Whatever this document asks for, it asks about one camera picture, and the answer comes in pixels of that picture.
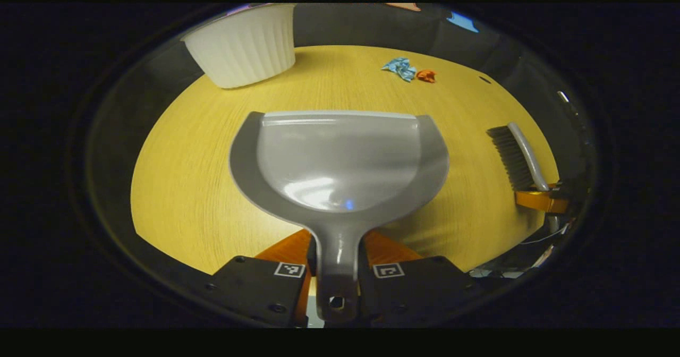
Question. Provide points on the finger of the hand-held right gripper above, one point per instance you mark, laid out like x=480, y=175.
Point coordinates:
x=539, y=202

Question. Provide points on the blue paper scrap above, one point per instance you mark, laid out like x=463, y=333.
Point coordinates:
x=399, y=68

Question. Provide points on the white ribbed garbage bin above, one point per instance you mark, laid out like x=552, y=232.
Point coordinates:
x=244, y=49

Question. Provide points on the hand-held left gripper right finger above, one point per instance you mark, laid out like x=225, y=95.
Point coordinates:
x=419, y=293

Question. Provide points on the small grey broom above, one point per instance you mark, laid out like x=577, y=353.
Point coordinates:
x=512, y=155

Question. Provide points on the orange paper scrap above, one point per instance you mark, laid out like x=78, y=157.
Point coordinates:
x=426, y=76

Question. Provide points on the grey plastic dustpan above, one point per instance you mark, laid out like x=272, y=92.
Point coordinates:
x=340, y=160

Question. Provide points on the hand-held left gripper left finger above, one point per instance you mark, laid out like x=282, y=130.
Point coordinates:
x=255, y=293

